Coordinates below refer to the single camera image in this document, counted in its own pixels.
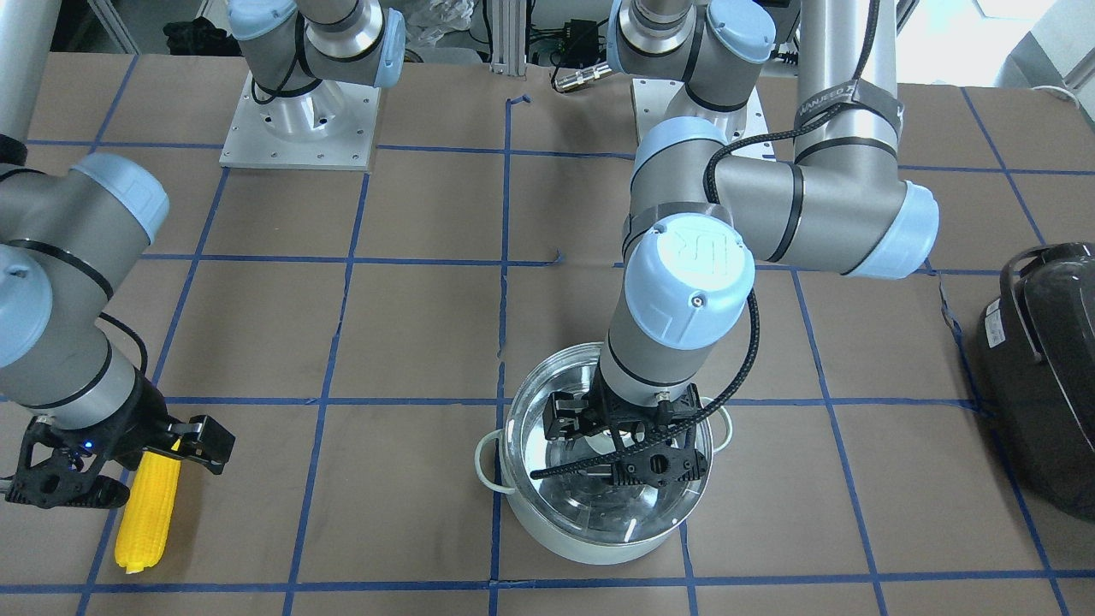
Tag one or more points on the pale green electric pot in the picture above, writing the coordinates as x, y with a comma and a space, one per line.
599, 513

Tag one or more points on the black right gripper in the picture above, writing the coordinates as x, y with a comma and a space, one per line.
141, 414

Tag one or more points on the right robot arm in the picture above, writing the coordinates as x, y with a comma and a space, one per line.
70, 241

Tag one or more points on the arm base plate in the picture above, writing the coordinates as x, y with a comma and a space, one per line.
330, 128
663, 110

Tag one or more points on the aluminium frame post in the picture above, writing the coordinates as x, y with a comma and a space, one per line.
509, 34

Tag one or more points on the glass pot lid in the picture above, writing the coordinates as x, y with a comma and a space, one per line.
607, 462

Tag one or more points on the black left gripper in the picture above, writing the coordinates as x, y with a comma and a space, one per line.
571, 417

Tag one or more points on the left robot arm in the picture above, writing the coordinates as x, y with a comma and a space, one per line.
704, 208

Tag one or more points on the black rice cooker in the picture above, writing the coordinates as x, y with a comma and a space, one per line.
1035, 348

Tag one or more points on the yellow plastic corn cob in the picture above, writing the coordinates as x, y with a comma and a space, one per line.
144, 528

